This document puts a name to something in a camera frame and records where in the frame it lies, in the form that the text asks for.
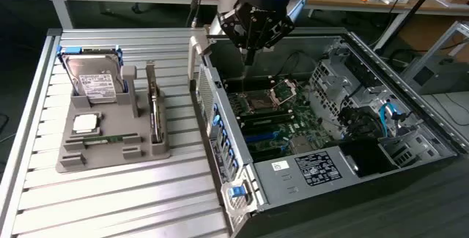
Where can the green motherboard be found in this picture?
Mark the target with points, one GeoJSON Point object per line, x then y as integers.
{"type": "Point", "coordinates": [285, 129]}

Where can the aluminium profile frame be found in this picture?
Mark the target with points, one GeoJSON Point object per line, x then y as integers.
{"type": "Point", "coordinates": [461, 25]}

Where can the silver hard disk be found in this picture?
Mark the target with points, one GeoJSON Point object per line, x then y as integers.
{"type": "Point", "coordinates": [91, 67]}

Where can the black slanted stand pole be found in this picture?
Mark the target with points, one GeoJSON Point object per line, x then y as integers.
{"type": "Point", "coordinates": [417, 5]}

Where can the open PC case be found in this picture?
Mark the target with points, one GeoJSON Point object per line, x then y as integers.
{"type": "Point", "coordinates": [205, 92]}

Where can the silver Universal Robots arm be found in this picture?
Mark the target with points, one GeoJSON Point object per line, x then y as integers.
{"type": "Point", "coordinates": [227, 1]}

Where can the grey parts rack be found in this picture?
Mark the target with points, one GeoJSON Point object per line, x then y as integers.
{"type": "Point", "coordinates": [117, 150]}

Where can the graphics card with metal bracket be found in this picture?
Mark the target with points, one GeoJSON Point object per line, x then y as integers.
{"type": "Point", "coordinates": [156, 117]}

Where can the silver chipset heatsink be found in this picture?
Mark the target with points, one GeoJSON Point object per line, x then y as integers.
{"type": "Point", "coordinates": [301, 144]}

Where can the grey computer tower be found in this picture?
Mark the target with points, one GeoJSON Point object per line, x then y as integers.
{"type": "Point", "coordinates": [446, 78]}

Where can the silver CPU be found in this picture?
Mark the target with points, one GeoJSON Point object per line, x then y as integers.
{"type": "Point", "coordinates": [84, 124]}

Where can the metal socket cover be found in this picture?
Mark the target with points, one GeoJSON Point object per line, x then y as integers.
{"type": "Point", "coordinates": [284, 91]}

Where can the green RAM stick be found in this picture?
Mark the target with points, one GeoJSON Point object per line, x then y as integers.
{"type": "Point", "coordinates": [109, 138]}

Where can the silver drive cage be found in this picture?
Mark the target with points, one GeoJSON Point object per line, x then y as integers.
{"type": "Point", "coordinates": [348, 89]}

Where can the CPU socket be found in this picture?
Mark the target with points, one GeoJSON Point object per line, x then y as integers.
{"type": "Point", "coordinates": [260, 102]}

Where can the grey power supply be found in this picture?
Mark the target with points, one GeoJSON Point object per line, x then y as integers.
{"type": "Point", "coordinates": [285, 177]}

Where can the blue case latch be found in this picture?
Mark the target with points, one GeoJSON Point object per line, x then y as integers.
{"type": "Point", "coordinates": [236, 191]}

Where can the black RAM stick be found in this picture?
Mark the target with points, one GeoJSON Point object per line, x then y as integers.
{"type": "Point", "coordinates": [264, 120]}

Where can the blue expansion slot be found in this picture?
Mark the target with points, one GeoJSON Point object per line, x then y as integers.
{"type": "Point", "coordinates": [260, 137]}

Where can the silver disk bay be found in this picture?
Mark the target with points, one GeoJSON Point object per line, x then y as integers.
{"type": "Point", "coordinates": [411, 150]}

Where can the blue disk caddy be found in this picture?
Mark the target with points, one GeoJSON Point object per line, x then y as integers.
{"type": "Point", "coordinates": [71, 49]}

